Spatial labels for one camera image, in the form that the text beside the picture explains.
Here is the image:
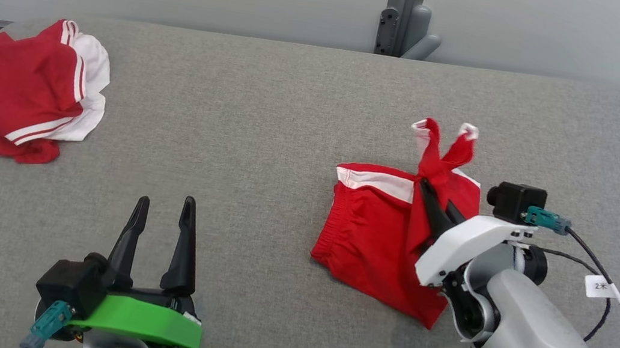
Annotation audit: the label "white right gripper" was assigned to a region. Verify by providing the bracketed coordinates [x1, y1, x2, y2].
[404, 177, 539, 301]

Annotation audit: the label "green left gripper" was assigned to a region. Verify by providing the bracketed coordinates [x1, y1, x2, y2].
[63, 182, 221, 348]

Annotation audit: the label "red shorts with white stripes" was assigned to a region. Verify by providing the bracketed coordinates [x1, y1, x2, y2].
[302, 103, 492, 335]

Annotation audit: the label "red shirt with white sleeves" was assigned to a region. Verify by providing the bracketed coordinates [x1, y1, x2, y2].
[0, 10, 120, 176]

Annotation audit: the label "grey fabric sofa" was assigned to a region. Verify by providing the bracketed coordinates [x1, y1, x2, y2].
[0, 0, 620, 348]

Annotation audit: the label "teal right camera connector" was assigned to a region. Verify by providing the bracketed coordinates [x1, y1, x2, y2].
[522, 205, 574, 237]

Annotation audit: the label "teal camera connector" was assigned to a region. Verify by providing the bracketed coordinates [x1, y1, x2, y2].
[522, 205, 574, 237]
[18, 296, 78, 348]

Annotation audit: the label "teal left camera connector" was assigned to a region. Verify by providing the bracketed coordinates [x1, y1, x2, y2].
[18, 296, 78, 348]

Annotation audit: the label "white cable label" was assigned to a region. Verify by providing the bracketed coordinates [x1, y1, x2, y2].
[582, 273, 620, 304]

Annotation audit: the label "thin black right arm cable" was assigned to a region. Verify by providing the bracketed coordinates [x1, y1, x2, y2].
[523, 246, 619, 346]

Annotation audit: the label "grey partition post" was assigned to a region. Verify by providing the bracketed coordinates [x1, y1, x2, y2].
[373, 0, 448, 64]

